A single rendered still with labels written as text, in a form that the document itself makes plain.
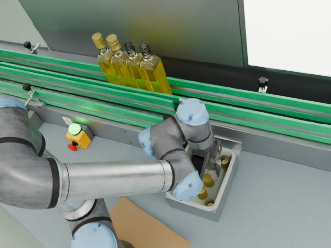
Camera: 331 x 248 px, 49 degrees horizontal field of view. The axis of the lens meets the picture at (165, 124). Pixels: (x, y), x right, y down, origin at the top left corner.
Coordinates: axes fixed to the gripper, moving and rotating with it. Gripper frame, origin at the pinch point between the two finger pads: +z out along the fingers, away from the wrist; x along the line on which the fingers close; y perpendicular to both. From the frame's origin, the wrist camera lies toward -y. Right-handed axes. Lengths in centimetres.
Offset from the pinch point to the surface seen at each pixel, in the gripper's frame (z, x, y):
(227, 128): -6.6, -2.3, 16.2
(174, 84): -13.3, 19.3, 26.1
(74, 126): -5, 55, 5
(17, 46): -7, 110, 40
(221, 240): 5.9, -9.0, -16.6
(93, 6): -35, 52, 39
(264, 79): -20.2, -12.0, 27.5
